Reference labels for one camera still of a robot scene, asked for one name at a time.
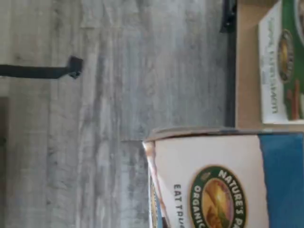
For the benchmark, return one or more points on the black metal stand leg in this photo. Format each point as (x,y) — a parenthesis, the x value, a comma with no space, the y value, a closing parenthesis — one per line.
(35,70)

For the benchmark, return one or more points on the black metal shelf rack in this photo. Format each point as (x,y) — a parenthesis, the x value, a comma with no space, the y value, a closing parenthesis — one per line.
(247,71)

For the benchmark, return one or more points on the green oatmeal box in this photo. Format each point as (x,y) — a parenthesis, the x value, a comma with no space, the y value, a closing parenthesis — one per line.
(285,71)

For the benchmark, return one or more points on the blue and white oatmeal box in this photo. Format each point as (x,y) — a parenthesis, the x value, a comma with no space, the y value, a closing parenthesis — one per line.
(237,154)

